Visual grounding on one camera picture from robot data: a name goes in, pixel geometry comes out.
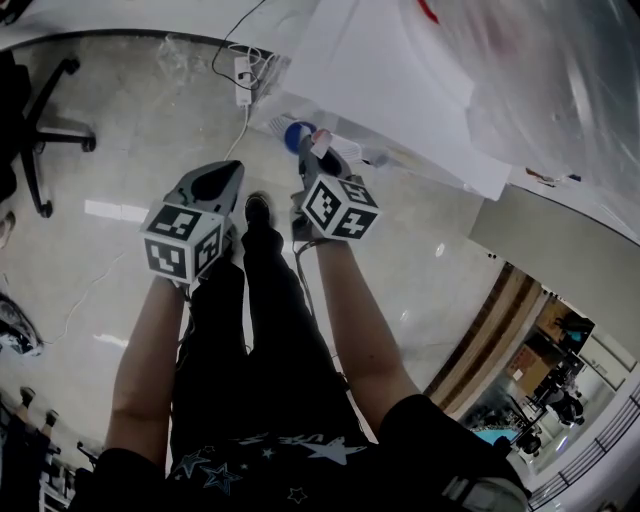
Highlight person's black shoe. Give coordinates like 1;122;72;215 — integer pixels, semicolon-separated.
244;192;272;227

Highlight blue cup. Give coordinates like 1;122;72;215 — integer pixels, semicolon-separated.
284;121;317;154

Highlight black round base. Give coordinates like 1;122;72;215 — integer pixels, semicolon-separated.
0;292;47;357

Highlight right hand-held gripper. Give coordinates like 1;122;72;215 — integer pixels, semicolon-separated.
289;133;382;242

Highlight black office chair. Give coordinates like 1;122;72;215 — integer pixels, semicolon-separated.
0;49;98;219

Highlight person's black trousers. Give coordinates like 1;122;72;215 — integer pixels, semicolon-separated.
167;219;381;481

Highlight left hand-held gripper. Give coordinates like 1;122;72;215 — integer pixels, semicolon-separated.
139;159;246;287

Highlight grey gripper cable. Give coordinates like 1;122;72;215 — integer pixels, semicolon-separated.
293;238;321;317

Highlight white and red item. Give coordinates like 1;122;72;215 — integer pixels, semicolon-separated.
311;128;334;158

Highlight person's right forearm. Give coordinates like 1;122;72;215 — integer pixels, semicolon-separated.
314;239;422;437

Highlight white paper sheet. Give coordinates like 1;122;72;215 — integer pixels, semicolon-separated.
281;0;514;202

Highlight black cable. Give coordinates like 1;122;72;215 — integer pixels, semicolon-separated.
210;0;267;92

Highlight white power strip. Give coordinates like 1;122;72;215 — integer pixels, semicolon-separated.
233;55;253;108

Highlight person's black star-print shirt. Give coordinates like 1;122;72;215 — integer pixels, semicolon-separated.
69;393;529;512

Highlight person's left forearm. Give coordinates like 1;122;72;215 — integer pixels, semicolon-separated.
104;274;194;474

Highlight clear plastic sheet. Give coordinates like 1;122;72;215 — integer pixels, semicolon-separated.
409;0;640;236

